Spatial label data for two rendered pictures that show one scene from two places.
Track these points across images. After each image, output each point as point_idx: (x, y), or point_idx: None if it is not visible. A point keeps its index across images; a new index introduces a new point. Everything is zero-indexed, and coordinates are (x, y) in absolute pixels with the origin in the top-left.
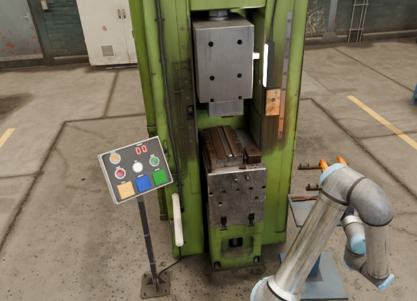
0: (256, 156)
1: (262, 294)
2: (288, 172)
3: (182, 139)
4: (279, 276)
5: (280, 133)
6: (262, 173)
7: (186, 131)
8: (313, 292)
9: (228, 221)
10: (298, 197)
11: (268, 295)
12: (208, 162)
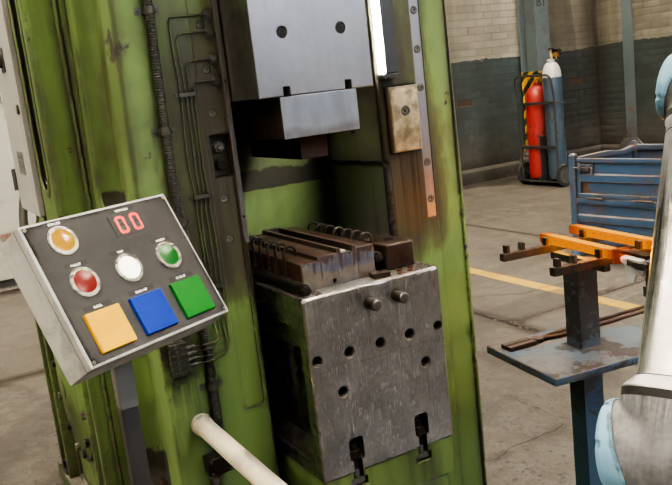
0: (403, 244)
1: (632, 425)
2: (464, 309)
3: (206, 234)
4: (658, 352)
5: (431, 200)
6: (430, 282)
7: (215, 209)
8: None
9: (367, 449)
10: (517, 341)
11: (654, 411)
12: (289, 279)
